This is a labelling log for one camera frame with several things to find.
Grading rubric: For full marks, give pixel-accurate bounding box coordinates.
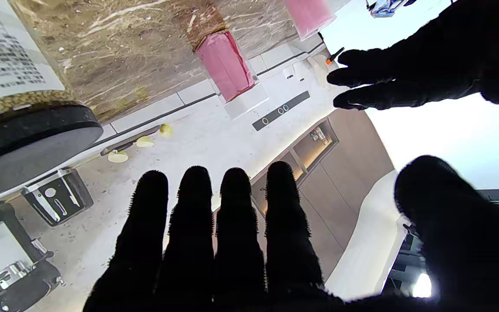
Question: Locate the small black orange tool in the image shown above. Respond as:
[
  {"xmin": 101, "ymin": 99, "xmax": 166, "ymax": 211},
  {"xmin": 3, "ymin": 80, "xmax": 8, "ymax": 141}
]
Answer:
[{"xmin": 325, "ymin": 47, "xmax": 345, "ymax": 66}]

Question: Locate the black wall panel with rings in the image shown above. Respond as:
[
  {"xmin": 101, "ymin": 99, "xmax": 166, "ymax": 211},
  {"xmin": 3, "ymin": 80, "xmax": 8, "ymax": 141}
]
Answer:
[{"xmin": 252, "ymin": 90, "xmax": 311, "ymax": 132}]

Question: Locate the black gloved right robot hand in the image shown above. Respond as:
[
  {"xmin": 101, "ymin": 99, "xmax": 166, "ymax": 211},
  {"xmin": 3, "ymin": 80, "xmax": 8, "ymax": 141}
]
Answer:
[{"xmin": 83, "ymin": 155, "xmax": 499, "ymax": 312}]

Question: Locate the clear airtight container white lid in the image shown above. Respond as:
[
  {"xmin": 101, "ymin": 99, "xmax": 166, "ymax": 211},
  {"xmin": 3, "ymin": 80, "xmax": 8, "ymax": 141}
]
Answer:
[{"xmin": 195, "ymin": 29, "xmax": 271, "ymax": 120}]

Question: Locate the blue white patterned item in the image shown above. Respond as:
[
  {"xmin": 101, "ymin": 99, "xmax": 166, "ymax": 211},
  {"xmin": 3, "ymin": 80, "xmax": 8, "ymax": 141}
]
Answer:
[{"xmin": 369, "ymin": 0, "xmax": 419, "ymax": 18}]

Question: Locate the small dark shelf item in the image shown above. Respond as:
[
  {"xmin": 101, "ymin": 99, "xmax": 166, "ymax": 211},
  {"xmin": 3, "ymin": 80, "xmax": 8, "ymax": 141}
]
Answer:
[{"xmin": 310, "ymin": 128, "xmax": 332, "ymax": 146}]

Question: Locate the cream rounded countertop item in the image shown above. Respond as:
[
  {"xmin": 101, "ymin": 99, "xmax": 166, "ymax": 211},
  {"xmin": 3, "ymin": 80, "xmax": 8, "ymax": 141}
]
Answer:
[{"xmin": 308, "ymin": 54, "xmax": 333, "ymax": 87}]

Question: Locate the clear grain jar with label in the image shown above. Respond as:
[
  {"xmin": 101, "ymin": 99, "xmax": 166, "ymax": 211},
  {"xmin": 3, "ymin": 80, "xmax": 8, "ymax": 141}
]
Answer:
[{"xmin": 0, "ymin": 0, "xmax": 79, "ymax": 130}]

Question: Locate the black silver toaster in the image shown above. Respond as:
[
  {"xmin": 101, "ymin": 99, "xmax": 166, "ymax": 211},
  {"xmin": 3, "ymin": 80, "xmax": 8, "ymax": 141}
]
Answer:
[{"xmin": 21, "ymin": 168, "xmax": 94, "ymax": 227}]

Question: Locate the black round jar lid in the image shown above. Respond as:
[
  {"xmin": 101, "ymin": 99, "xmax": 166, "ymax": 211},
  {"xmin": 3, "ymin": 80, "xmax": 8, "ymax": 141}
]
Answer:
[{"xmin": 0, "ymin": 102, "xmax": 104, "ymax": 204}]

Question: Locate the pink plastic measuring cup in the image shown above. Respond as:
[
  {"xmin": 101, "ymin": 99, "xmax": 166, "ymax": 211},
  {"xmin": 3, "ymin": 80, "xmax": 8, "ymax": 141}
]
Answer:
[{"xmin": 284, "ymin": 0, "xmax": 337, "ymax": 40}]

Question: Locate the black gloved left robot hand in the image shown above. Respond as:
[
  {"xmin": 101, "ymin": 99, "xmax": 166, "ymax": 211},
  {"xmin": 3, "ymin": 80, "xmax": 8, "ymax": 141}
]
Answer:
[{"xmin": 327, "ymin": 0, "xmax": 499, "ymax": 110}]

